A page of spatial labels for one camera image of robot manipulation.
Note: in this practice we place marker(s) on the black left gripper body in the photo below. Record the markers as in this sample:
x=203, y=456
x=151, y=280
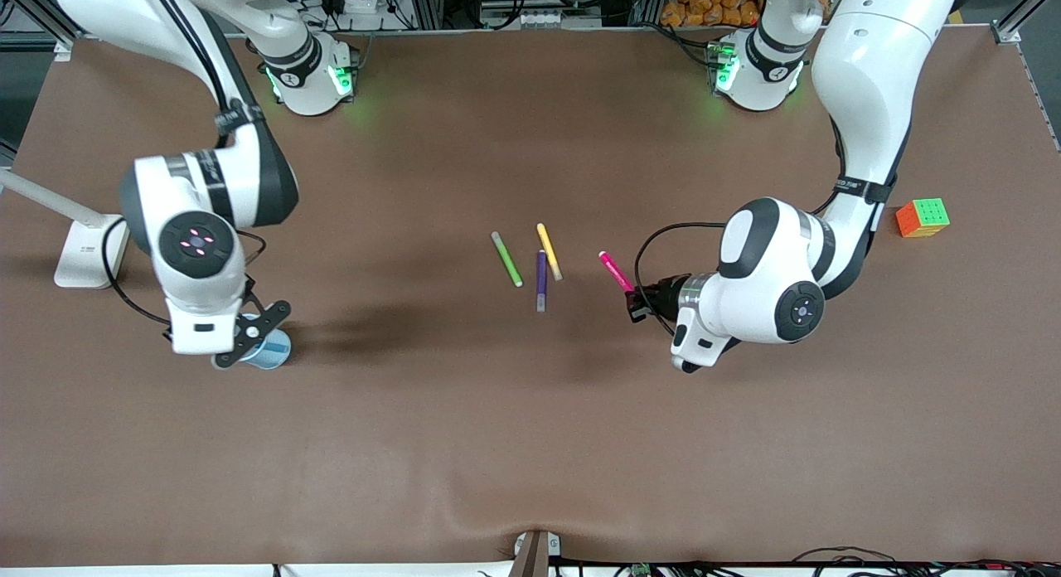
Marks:
x=661, y=296

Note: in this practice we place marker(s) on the pink marker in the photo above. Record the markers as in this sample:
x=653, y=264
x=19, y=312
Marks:
x=615, y=270

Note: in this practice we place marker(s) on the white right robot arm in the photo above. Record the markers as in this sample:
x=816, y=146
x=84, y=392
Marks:
x=199, y=254

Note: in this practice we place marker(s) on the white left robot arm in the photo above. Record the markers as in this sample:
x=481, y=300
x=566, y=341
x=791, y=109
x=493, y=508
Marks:
x=771, y=287

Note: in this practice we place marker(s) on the light blue cup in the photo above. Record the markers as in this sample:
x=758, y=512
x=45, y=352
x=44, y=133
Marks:
x=273, y=359

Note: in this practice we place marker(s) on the purple marker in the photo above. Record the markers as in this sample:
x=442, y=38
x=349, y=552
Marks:
x=541, y=280

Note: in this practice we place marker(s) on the yellow marker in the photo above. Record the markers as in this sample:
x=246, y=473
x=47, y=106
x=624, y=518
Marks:
x=549, y=250

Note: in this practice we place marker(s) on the green marker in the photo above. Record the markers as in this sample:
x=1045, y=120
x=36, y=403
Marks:
x=506, y=259

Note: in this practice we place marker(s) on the white desk lamp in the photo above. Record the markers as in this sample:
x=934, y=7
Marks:
x=87, y=258

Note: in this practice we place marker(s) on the multicolour puzzle cube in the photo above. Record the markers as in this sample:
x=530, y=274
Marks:
x=922, y=219

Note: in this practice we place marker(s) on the orange snack bag pile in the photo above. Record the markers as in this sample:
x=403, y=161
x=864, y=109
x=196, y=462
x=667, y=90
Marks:
x=709, y=5

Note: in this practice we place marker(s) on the white connector block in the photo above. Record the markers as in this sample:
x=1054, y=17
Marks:
x=540, y=18

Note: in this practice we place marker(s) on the white power strip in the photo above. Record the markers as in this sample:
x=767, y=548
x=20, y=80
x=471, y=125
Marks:
x=365, y=2

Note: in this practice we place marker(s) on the aluminium frame post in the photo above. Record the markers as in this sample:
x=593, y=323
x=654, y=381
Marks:
x=424, y=3
x=649, y=1

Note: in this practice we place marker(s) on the metal corner bracket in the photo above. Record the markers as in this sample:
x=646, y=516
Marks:
x=1005, y=32

